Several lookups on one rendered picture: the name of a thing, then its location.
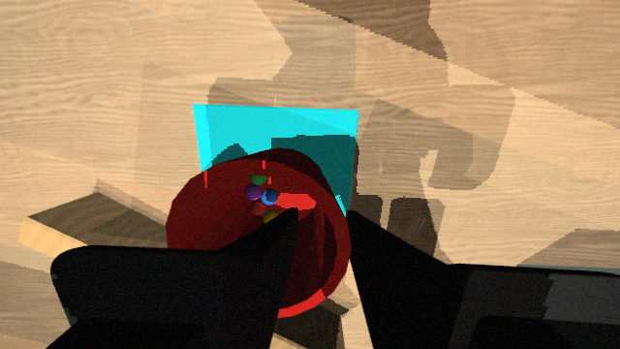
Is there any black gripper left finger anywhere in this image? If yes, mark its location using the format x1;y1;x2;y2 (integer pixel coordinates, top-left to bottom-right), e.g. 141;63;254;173
50;207;298;349

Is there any purple marble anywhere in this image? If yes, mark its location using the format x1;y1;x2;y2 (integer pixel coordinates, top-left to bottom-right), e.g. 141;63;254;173
244;183;262;201

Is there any blue marble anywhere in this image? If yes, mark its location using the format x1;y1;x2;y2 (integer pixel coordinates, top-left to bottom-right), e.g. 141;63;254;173
261;188;278;206

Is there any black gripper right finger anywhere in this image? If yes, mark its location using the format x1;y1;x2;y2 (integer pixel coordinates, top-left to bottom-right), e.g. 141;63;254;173
346;210;620;349

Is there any light wooden flat bar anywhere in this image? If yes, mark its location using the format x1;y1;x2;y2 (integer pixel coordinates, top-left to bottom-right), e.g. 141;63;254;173
19;192;345;349

